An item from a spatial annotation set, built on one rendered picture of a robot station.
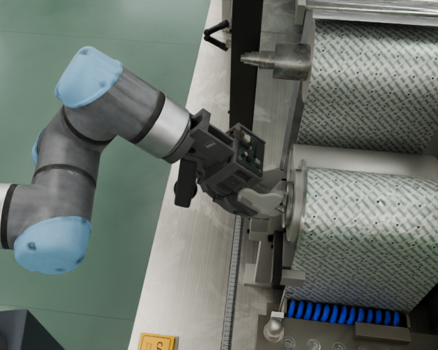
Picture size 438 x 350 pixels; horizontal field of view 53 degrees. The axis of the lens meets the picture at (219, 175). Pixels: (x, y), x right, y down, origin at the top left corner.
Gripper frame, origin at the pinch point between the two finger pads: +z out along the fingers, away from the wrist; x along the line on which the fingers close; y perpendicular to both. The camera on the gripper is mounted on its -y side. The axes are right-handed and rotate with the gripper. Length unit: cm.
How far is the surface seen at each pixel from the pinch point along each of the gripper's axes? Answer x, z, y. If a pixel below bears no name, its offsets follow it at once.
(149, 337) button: -11.7, 5.6, -39.5
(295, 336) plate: -11.5, 20.4, -13.3
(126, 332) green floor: 17, 44, -128
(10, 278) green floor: 33, 0, -165
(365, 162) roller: 13.3, 14.1, 8.2
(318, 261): -4.5, 11.2, -0.2
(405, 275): -4.5, 23.0, 7.7
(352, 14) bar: 26.6, -3.6, 19.7
